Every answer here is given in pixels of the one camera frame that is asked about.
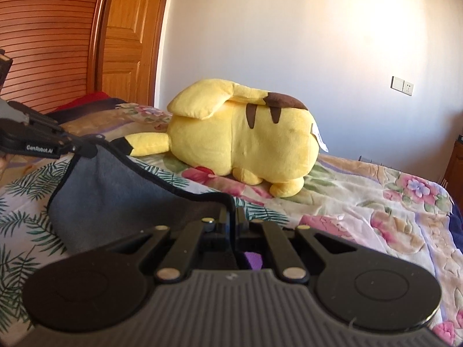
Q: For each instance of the grey towel with black edge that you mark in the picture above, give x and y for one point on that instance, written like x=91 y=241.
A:
x=119 y=195

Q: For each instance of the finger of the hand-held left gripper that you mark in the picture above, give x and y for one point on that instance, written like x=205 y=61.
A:
x=81 y=150
x=77 y=138

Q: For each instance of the white wall switch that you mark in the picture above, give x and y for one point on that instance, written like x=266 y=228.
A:
x=402 y=85

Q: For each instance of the wooden louvred wardrobe door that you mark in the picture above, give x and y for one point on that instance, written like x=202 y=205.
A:
x=47 y=36

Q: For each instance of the red cloth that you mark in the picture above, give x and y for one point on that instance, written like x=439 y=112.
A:
x=85 y=102

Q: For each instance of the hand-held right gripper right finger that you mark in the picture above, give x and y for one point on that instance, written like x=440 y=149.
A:
x=241 y=225

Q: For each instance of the yellow plush toy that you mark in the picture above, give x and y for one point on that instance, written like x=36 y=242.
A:
x=235 y=141

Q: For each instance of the floral printed blanket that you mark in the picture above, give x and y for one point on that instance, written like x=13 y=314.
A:
x=361 y=202

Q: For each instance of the wooden bedside cabinet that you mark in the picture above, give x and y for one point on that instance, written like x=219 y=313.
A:
x=455 y=166

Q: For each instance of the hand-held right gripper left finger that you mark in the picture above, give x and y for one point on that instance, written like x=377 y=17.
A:
x=225 y=225

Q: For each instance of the dark rectangular object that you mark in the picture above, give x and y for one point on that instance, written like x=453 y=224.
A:
x=5 y=72

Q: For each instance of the wooden panel door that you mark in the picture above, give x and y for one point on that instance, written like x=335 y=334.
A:
x=126 y=36

